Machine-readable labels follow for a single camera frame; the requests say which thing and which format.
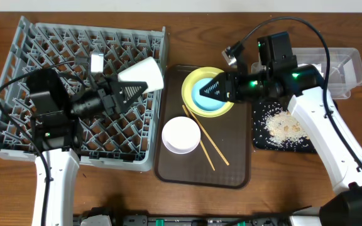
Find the wooden chopstick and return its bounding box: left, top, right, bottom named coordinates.
left=183, top=105, right=229, bottom=166
left=182, top=105, right=216, bottom=171

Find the yellow round plate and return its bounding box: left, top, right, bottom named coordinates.
left=181, top=67, right=233, bottom=117

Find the black waste tray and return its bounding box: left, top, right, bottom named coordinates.
left=252, top=101, right=316, bottom=154

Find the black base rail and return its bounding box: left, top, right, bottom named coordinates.
left=72, top=207, right=295, bottom=226

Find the grey dishwasher rack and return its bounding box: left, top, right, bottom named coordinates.
left=0, top=18, right=169, bottom=171

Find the pink bowl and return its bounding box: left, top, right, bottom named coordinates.
left=162, top=116, right=200, bottom=154

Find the white paper cup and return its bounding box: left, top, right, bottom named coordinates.
left=118, top=56, right=164, bottom=94

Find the brown serving tray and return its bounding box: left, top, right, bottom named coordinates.
left=153, top=65, right=253, bottom=190

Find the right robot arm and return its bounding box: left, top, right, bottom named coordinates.
left=200, top=32, right=362, bottom=225

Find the light blue bowl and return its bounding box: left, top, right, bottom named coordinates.
left=191, top=78, right=226, bottom=112

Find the pile of rice and nuts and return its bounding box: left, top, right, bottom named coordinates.
left=266, top=110, right=310, bottom=142

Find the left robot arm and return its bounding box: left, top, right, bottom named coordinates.
left=26, top=69, right=148, bottom=225

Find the clear plastic waste bin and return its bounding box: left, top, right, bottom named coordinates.
left=251, top=47, right=362, bottom=100

